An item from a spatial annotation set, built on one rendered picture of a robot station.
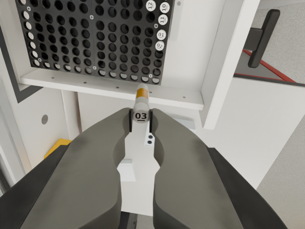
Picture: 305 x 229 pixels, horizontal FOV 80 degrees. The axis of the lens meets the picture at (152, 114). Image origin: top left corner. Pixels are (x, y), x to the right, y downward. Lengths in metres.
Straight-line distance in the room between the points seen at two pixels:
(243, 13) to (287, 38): 1.10
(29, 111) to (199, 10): 0.35
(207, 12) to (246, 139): 0.36
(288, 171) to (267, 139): 1.39
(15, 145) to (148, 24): 0.30
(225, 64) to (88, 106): 0.38
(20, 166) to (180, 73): 0.35
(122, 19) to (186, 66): 0.14
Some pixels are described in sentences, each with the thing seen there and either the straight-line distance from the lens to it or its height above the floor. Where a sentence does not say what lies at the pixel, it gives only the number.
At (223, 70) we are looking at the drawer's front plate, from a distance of 0.28.
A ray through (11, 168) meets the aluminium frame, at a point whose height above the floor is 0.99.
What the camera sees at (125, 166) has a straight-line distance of 0.62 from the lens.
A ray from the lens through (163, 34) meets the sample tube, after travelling 0.27.
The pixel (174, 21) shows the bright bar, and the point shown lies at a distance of 0.34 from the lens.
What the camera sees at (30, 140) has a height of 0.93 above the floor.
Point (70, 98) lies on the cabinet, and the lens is 0.55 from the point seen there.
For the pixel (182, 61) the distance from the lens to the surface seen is 0.36.
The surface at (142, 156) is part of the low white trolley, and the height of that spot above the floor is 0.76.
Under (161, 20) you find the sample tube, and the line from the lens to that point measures 0.27.
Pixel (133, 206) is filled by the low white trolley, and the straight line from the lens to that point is 0.82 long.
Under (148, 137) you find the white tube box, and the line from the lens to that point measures 0.50.
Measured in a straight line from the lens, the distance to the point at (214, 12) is 0.35.
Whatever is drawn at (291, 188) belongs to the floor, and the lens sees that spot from 2.16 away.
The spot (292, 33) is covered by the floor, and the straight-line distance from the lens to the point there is 1.36.
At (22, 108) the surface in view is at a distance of 0.40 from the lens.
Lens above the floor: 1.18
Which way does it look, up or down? 58 degrees down
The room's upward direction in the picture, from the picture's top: 168 degrees counter-clockwise
